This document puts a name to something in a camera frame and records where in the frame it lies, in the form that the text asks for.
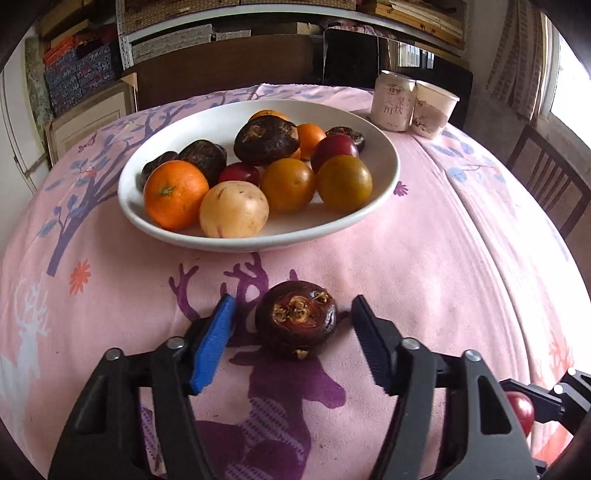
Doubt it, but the dark wooden chair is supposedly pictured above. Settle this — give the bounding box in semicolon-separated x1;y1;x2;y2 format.
505;124;591;241

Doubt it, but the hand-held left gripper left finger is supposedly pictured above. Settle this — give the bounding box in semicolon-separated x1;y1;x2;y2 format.
48;294;237;480

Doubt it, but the small red fruit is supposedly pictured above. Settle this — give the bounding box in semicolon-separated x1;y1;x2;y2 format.
218;161;262;188

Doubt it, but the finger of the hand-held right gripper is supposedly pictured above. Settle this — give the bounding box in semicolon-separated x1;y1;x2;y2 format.
532;406;583;428
501;368;591;409

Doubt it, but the shelf of patterned boxes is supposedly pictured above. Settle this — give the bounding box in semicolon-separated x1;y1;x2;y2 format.
37;0;467;58

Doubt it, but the bright window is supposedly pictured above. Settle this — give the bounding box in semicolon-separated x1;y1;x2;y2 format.
538;14;591;134

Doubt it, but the yellow-orange mandarin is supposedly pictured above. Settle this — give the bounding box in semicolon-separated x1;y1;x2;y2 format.
316;154;373;214

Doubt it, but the large orange mandarin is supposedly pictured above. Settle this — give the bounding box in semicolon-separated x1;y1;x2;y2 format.
143;160;210;232

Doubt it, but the tan round potato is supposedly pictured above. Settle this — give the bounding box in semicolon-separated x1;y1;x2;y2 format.
199;181;270;239

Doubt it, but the dark red plum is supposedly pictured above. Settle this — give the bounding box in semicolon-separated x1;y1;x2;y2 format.
310;134;360;174
505;391;536;437

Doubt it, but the dark brown wooden board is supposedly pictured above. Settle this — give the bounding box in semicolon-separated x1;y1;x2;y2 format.
122;34;324;112

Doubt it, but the wooden picture frame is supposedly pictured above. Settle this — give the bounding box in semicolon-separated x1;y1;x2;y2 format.
45;80;138;167

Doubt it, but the white drink can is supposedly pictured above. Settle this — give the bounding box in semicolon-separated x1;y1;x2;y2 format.
370;71;419;133

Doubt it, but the dark brown water chestnut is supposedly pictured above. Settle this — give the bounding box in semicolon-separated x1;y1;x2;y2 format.
255;280;338;361
141;151;180;183
325;126;365;153
233;115;301;167
178;140;228;185

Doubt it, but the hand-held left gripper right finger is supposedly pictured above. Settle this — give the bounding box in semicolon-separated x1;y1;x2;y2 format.
351;294;539;480

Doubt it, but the white paper cup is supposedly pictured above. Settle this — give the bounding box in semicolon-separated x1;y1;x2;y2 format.
411;80;461;140

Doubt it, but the green patterned board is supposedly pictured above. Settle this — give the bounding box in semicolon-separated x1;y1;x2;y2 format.
25;37;54;121

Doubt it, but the stack of blue patterned boxes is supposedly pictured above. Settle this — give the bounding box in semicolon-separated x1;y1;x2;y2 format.
44;44;123;116

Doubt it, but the beige curtain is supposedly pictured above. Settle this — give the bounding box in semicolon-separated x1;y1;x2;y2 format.
485;0;555;121

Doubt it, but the white oval plate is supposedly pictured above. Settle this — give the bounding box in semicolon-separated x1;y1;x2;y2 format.
117;99;400;254

